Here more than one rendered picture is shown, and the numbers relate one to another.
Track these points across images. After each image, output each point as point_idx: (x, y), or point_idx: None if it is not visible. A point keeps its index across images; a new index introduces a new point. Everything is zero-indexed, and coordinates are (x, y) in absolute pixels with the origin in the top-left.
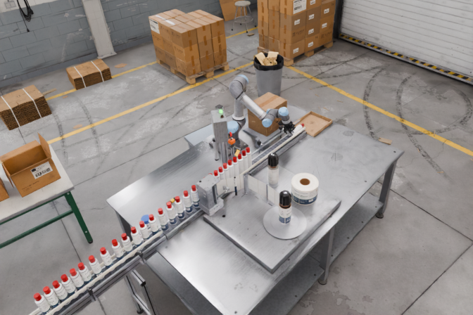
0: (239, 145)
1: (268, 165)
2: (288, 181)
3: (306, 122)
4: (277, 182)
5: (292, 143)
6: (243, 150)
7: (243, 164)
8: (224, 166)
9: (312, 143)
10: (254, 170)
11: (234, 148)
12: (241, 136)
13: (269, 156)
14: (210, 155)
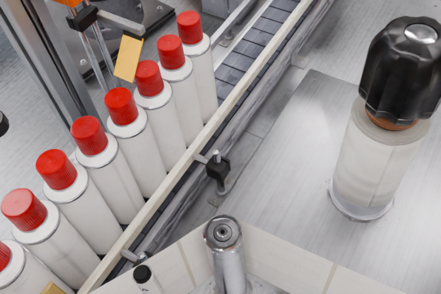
0: (139, 17)
1: (357, 113)
2: (434, 161)
3: None
4: (396, 191)
5: None
6: (163, 37)
7: (180, 116)
8: (54, 181)
9: None
10: (234, 126)
11: (117, 33)
12: None
13: (403, 52)
14: (18, 81)
